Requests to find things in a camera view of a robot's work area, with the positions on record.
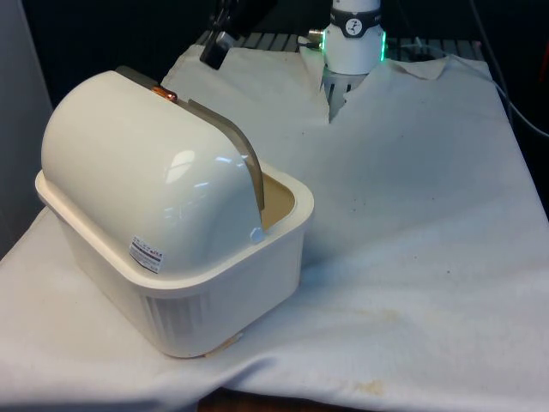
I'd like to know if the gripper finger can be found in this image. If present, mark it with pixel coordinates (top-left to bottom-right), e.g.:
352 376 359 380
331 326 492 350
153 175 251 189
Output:
200 0 237 70

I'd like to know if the rounded box lid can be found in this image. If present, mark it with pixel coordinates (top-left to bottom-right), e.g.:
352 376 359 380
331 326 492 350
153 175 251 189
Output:
39 65 270 275

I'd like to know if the cream box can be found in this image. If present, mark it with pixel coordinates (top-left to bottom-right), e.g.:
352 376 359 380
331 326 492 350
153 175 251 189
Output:
34 164 317 360

